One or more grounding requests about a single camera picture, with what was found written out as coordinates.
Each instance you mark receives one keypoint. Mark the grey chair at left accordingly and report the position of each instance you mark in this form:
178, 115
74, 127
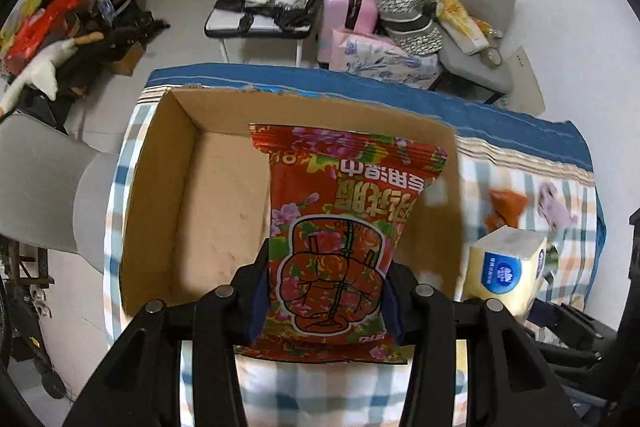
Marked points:
54, 189

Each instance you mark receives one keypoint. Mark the orange snack packet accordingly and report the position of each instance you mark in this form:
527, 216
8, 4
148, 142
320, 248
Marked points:
506, 209

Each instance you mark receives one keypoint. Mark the pink suitcase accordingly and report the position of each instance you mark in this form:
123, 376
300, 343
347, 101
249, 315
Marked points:
353, 15

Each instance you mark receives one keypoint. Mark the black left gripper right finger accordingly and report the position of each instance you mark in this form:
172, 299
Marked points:
420, 316

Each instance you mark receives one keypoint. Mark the purple knitted sock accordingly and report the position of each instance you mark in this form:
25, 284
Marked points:
552, 210

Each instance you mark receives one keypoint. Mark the floral pink pillow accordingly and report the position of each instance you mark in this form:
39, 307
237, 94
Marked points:
378, 58

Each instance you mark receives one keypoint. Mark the grey office chair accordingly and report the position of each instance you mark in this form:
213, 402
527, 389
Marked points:
486, 74

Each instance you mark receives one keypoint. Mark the white tissue pack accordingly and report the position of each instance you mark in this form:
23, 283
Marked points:
506, 264

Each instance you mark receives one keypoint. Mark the brown cardboard box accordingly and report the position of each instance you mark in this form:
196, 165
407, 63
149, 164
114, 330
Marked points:
198, 201

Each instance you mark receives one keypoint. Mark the yellow white plush toy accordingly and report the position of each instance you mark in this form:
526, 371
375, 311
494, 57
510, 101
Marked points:
460, 27

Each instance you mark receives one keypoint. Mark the red floral wet wipes pack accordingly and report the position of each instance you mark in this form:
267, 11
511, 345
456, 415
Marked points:
339, 202

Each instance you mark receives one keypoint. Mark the red plastic bag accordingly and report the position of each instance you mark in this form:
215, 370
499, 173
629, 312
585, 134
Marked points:
31, 35

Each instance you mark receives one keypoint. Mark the plaid checkered table cloth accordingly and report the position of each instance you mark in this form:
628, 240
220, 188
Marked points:
496, 150

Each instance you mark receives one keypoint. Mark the black white patterned bag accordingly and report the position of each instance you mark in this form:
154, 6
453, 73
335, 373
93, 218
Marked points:
411, 26

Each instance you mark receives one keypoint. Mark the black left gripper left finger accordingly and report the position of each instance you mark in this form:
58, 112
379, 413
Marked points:
230, 316

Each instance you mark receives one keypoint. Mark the white goose plush toy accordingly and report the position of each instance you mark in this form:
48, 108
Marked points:
40, 73

